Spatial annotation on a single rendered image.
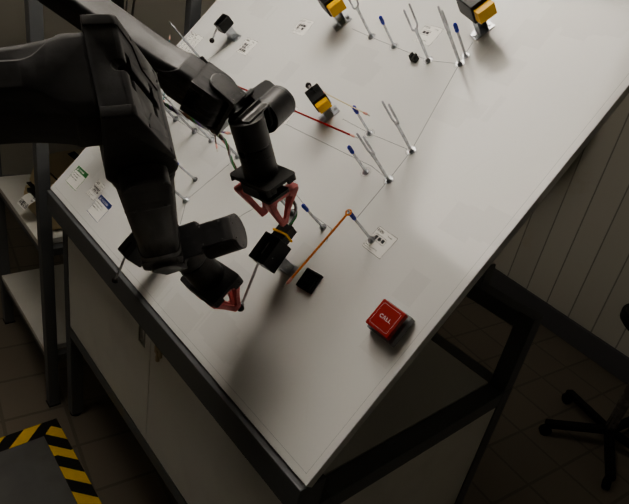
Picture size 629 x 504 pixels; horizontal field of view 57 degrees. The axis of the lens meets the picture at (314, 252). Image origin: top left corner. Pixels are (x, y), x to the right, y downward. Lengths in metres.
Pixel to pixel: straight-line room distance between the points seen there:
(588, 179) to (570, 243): 0.34
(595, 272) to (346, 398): 2.39
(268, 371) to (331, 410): 0.15
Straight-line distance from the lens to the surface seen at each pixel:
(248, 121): 0.90
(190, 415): 1.33
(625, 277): 3.14
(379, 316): 0.94
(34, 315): 2.36
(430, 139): 1.13
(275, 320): 1.07
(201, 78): 0.92
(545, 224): 3.33
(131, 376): 1.60
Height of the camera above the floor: 1.60
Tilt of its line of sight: 28 degrees down
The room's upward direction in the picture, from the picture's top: 11 degrees clockwise
